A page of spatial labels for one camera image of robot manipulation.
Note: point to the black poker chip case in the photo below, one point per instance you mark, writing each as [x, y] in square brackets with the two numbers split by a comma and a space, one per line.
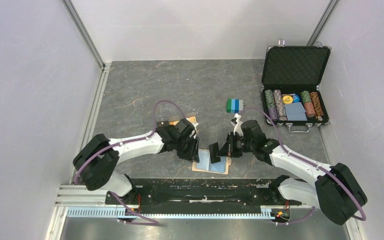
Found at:
[292, 70]

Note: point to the gold credit card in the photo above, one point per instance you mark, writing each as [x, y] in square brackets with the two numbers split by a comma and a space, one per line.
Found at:
[192, 119]

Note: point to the green blue grey block stack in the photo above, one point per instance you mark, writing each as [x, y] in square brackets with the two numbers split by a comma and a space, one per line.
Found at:
[234, 105]

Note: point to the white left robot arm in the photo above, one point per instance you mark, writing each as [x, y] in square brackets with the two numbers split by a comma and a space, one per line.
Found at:
[96, 162]

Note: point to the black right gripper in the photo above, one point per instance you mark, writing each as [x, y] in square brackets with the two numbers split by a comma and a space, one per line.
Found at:
[228, 149]

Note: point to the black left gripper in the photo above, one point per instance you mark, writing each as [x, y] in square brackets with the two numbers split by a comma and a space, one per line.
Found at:
[192, 154]

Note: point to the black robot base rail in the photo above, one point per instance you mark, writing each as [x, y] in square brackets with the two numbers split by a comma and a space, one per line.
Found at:
[202, 195]

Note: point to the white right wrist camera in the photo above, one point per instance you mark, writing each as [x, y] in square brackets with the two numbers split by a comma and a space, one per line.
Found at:
[237, 123]

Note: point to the yellow dealer chip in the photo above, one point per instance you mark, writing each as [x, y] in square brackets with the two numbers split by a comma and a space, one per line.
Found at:
[287, 99]

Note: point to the blue playing card deck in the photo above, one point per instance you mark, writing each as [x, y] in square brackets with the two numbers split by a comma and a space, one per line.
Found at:
[295, 112]

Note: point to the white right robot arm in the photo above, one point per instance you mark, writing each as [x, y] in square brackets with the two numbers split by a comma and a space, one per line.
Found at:
[333, 189]

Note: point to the clear acrylic card stand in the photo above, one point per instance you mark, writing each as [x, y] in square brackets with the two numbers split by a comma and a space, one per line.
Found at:
[174, 119]

